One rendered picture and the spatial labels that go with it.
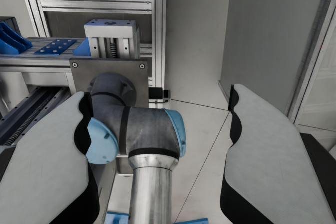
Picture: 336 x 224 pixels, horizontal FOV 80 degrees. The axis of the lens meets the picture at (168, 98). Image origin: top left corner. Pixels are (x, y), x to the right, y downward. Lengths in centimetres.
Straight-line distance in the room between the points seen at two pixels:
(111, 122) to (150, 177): 14
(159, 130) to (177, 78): 134
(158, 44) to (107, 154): 105
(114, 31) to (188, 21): 106
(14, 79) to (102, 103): 43
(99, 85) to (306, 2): 68
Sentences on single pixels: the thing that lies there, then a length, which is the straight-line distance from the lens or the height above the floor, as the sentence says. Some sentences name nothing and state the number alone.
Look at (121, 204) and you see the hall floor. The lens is 315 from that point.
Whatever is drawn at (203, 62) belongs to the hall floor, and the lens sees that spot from 174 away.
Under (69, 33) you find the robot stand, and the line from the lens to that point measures 154.
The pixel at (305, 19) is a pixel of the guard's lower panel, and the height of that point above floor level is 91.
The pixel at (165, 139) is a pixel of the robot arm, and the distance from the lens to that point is 44.
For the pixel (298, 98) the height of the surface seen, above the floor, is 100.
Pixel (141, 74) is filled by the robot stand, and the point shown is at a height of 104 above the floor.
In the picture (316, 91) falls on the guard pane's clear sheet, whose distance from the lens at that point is 78.
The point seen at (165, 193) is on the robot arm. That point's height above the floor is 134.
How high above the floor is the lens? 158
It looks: 58 degrees down
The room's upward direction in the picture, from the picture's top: 177 degrees clockwise
